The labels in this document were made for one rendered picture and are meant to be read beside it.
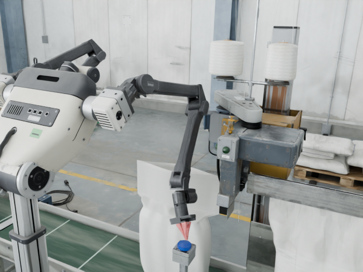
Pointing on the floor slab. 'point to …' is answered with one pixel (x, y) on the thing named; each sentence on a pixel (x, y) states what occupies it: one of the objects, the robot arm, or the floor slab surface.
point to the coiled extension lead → (65, 198)
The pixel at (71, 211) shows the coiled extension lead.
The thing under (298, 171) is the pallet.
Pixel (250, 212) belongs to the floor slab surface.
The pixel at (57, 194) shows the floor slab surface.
